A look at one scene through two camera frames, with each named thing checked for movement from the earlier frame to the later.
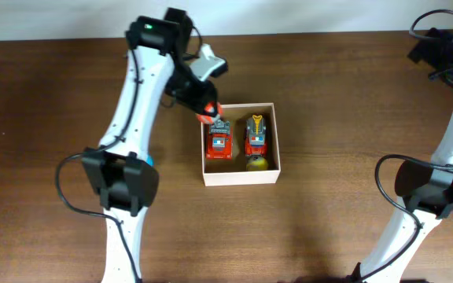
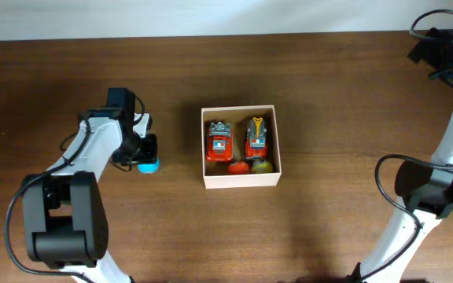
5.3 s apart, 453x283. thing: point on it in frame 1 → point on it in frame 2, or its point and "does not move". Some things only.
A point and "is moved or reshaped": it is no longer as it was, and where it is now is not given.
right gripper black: x=428 y=49 does not move
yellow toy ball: x=257 y=163 is moved or reshaped
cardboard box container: x=234 y=171 does not move
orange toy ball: x=210 y=107 → x=239 y=167
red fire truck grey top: x=219 y=141 does not move
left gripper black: x=211 y=95 → x=150 y=157
